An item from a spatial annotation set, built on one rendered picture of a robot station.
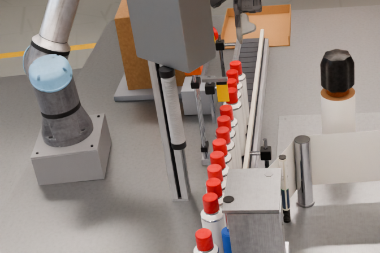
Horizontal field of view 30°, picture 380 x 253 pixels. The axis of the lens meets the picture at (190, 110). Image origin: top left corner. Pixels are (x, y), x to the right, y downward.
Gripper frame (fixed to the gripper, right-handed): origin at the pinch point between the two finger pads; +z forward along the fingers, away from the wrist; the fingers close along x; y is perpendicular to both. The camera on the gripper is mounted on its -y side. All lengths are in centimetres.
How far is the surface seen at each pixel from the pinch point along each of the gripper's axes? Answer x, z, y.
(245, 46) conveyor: 38.1, -0.7, -1.8
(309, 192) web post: -43, 41, 21
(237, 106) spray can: -30.6, 20.0, 2.3
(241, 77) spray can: -17.0, 11.9, 2.2
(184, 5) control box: -72, -2, -3
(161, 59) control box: -62, 8, -11
